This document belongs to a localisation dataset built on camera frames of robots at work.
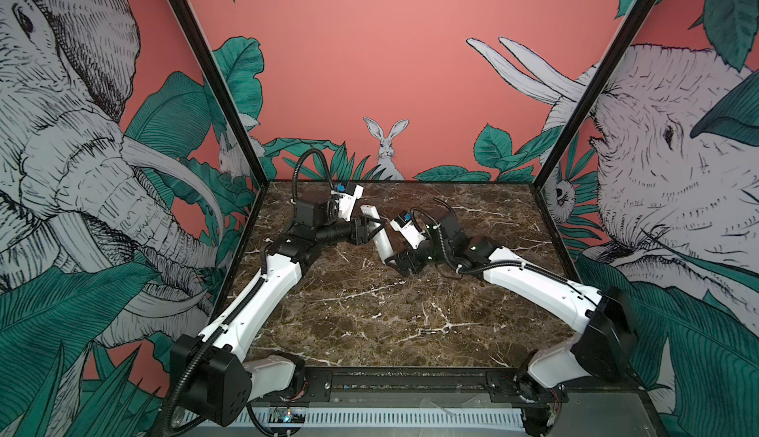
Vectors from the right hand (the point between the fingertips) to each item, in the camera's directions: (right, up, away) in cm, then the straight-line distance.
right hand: (391, 250), depth 76 cm
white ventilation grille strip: (-19, -40, -6) cm, 44 cm away
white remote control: (-3, +4, -3) cm, 5 cm away
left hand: (-3, +8, -3) cm, 9 cm away
